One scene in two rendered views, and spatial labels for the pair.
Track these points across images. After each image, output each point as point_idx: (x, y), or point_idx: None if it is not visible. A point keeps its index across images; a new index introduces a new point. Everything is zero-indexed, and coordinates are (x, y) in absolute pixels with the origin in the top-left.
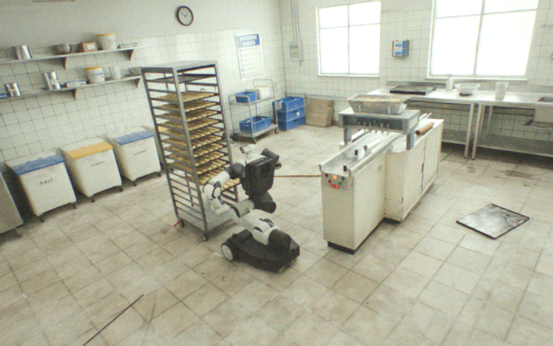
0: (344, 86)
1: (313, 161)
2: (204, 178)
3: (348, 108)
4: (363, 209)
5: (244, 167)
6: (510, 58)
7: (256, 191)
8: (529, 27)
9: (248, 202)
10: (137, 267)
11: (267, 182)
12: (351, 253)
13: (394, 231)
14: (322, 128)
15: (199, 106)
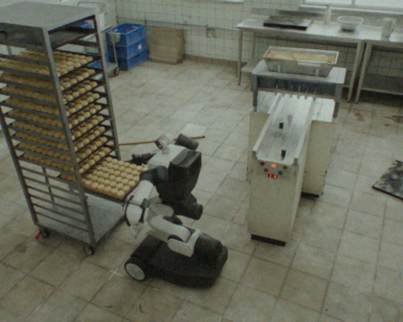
0: (197, 11)
1: (183, 116)
2: (86, 177)
3: (203, 39)
4: (297, 194)
5: (167, 168)
6: None
7: (182, 197)
8: None
9: (164, 208)
10: (6, 314)
11: (193, 183)
12: (282, 245)
13: (316, 208)
14: (172, 66)
15: (75, 77)
